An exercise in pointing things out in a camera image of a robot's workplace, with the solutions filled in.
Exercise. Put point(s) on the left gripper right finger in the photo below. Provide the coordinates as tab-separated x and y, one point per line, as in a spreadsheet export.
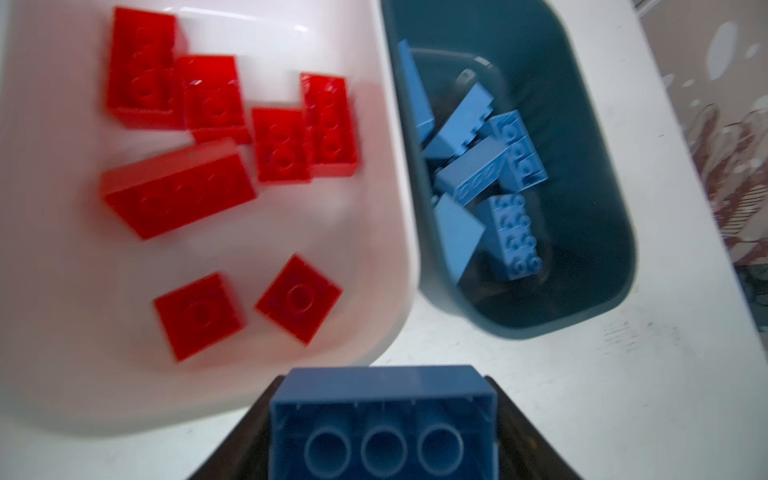
523	452

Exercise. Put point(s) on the red lego square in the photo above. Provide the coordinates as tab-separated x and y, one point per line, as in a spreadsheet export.
330	138

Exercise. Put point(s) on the red sloped lego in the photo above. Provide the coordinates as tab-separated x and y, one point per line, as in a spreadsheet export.
199	315
279	146

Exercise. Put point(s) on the white plastic bin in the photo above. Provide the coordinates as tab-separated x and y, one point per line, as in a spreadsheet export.
82	347

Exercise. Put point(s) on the small blue lego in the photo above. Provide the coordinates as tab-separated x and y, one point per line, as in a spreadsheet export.
460	233

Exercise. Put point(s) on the blue long lego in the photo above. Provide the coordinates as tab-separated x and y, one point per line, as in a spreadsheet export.
508	239
468	175

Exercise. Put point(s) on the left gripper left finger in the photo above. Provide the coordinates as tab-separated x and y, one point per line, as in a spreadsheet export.
244	453

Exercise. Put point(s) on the red lego long top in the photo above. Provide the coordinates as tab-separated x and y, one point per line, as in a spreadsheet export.
142	89

